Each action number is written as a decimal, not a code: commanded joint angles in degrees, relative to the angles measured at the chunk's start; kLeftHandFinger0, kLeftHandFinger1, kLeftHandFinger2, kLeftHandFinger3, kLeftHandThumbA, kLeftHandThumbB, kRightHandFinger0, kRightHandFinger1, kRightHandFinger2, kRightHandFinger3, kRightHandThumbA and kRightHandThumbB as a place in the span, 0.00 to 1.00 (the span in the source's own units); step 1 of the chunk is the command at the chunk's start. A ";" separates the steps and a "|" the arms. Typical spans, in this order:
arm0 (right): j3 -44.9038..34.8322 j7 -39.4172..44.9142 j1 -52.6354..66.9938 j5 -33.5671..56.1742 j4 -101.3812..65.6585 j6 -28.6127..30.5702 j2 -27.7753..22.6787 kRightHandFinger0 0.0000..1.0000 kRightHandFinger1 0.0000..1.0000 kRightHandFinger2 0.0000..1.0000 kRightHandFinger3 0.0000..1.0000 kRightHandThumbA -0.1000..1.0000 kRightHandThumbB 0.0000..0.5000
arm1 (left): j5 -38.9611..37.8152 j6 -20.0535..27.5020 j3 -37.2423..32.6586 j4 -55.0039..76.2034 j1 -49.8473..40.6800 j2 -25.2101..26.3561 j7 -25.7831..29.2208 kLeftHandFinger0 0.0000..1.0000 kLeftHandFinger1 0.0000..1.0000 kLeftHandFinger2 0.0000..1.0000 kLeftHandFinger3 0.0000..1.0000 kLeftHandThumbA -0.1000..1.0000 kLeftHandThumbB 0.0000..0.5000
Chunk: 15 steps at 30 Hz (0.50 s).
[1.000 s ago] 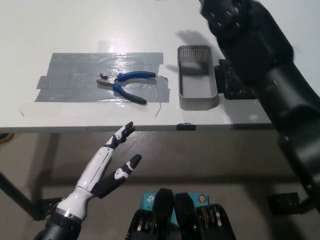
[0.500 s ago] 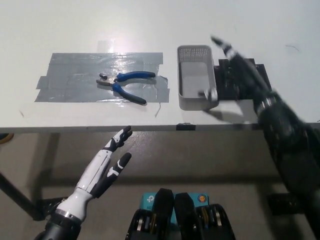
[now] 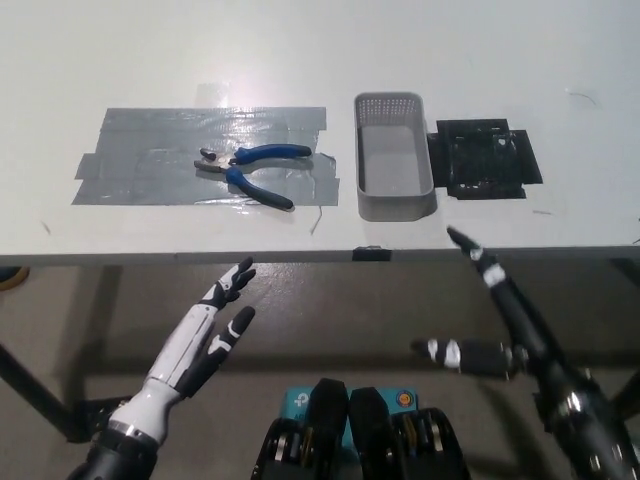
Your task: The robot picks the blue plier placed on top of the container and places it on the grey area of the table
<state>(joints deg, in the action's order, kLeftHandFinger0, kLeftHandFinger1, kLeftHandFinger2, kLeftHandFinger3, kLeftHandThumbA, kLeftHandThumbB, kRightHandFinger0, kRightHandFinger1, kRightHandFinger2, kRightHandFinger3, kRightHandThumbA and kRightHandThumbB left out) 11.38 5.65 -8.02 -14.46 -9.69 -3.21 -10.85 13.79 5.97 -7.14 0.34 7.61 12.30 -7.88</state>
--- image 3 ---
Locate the black teal robot body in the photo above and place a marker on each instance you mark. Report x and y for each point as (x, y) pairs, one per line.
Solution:
(367, 435)

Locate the black tape patch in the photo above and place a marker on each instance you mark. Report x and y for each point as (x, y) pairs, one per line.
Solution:
(480, 160)

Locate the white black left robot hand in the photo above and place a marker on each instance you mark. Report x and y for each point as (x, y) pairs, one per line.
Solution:
(185, 350)

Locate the black diagonal table leg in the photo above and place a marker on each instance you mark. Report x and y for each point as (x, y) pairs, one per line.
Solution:
(627, 382)
(32, 390)

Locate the yellow tape roll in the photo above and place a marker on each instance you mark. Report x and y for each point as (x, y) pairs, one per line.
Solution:
(11, 280)

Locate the black table foot bracket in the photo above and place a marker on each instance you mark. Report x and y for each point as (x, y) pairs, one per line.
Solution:
(90, 415)

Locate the grey duct tape patch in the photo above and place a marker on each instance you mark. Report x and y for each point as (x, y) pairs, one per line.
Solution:
(150, 170)

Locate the grey plastic container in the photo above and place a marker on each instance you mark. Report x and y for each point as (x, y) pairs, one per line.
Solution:
(392, 200)

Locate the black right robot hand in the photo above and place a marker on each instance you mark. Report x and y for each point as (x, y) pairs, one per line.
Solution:
(525, 330)

